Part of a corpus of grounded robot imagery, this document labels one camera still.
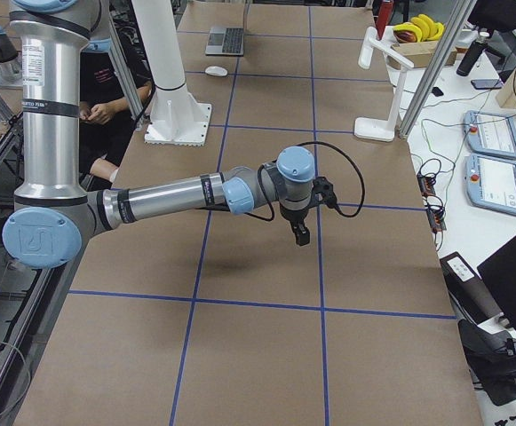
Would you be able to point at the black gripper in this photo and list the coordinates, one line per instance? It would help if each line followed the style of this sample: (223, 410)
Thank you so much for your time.
(292, 216)

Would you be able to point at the grey laptop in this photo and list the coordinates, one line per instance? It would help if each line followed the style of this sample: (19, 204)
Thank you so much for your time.
(225, 42)

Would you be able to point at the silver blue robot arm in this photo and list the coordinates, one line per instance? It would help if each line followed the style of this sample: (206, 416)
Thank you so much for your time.
(54, 217)

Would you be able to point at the white computer mouse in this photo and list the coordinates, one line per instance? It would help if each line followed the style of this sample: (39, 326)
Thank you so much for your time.
(216, 71)

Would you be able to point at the orange circuit board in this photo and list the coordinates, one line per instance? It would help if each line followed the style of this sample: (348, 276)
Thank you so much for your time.
(426, 185)

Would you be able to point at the lower teach pendant tablet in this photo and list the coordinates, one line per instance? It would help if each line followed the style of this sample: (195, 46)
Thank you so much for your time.
(490, 183)

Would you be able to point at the teach pendant tablet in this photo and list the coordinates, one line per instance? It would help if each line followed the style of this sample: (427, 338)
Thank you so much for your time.
(490, 134)
(490, 183)

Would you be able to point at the upper teach pendant tablet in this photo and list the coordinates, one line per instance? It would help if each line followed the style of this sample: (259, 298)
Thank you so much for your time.
(490, 134)

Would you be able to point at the cardboard box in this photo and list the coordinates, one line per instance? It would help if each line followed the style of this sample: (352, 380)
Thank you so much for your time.
(419, 53)

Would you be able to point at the seated person in black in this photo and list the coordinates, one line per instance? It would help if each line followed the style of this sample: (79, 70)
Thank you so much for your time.
(106, 126)

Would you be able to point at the smartphone on side table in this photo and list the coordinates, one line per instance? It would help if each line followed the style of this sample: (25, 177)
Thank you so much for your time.
(487, 84)

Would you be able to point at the yellow bananas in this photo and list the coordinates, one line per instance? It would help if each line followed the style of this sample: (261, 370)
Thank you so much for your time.
(420, 28)

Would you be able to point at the red bottle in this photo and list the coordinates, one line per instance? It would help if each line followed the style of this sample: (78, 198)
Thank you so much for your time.
(384, 13)

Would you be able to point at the black water bottle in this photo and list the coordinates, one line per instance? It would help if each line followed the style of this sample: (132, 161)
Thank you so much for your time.
(477, 47)

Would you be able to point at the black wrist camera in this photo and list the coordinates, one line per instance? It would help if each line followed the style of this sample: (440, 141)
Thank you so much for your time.
(323, 193)

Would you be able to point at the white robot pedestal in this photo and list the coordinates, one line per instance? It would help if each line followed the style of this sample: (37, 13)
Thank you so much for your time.
(176, 117)

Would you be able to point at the aluminium frame post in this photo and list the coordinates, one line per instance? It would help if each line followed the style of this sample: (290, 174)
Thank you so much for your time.
(457, 19)

